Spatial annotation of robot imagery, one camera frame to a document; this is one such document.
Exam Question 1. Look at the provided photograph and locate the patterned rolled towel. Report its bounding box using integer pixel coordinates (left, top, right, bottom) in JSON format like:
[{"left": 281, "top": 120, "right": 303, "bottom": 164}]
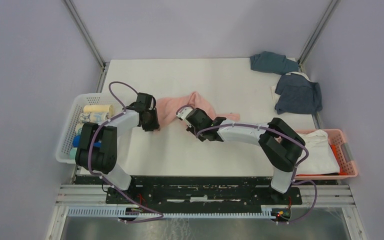
[
  {"left": 78, "top": 112, "right": 110, "bottom": 123},
  {"left": 74, "top": 123, "right": 84, "bottom": 136}
]

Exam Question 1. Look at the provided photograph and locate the white plastic basket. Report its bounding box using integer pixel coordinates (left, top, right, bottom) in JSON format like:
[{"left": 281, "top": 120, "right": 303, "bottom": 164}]
[{"left": 55, "top": 93, "right": 123, "bottom": 164}]

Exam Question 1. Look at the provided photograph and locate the white towel in basket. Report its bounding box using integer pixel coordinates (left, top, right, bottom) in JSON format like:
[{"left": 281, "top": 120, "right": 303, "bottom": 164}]
[{"left": 296, "top": 129, "right": 340, "bottom": 175}]

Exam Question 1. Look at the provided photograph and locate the orange item in basket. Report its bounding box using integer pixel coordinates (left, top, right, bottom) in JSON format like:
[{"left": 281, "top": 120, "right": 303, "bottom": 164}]
[{"left": 329, "top": 144, "right": 347, "bottom": 176}]

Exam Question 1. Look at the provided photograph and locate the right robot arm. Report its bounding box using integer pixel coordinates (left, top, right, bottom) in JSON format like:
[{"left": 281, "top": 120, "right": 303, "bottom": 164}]
[{"left": 176, "top": 106, "right": 309, "bottom": 204}]

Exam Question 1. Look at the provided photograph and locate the pink towel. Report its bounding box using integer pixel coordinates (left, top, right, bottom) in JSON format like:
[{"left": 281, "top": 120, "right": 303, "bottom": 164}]
[{"left": 156, "top": 91, "right": 240, "bottom": 129}]

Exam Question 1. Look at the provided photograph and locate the dark blue towel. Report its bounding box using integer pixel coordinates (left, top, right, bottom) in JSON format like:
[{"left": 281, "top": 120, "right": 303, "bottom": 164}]
[{"left": 274, "top": 72, "right": 323, "bottom": 115}]

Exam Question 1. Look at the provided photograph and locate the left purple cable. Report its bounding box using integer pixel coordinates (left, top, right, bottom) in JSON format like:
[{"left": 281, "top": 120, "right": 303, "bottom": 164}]
[{"left": 87, "top": 81, "right": 164, "bottom": 224}]

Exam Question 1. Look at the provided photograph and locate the pink plastic basket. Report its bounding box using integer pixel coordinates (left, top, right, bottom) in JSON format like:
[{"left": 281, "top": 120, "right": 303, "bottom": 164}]
[{"left": 295, "top": 129, "right": 359, "bottom": 180}]

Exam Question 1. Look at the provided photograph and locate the white cable duct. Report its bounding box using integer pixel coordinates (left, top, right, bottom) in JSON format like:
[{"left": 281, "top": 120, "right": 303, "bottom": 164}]
[{"left": 67, "top": 206, "right": 275, "bottom": 220}]

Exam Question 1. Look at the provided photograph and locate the teal blue towel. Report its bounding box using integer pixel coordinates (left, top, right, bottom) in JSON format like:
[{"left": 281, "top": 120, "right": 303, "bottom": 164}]
[{"left": 249, "top": 51, "right": 299, "bottom": 75}]

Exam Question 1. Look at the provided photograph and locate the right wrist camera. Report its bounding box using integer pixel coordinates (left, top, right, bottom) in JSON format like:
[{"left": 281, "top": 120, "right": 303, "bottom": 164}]
[{"left": 176, "top": 107, "right": 193, "bottom": 127}]

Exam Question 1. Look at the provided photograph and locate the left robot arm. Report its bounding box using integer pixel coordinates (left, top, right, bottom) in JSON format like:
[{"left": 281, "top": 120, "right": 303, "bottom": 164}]
[{"left": 74, "top": 92, "right": 160, "bottom": 204}]

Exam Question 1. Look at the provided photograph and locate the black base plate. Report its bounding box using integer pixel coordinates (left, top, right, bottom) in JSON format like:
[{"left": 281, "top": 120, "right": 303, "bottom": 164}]
[{"left": 74, "top": 175, "right": 339, "bottom": 215}]

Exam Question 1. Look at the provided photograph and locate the blue rolled towel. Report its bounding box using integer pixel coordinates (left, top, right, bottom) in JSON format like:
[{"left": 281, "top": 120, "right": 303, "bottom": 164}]
[{"left": 72, "top": 135, "right": 81, "bottom": 148}]

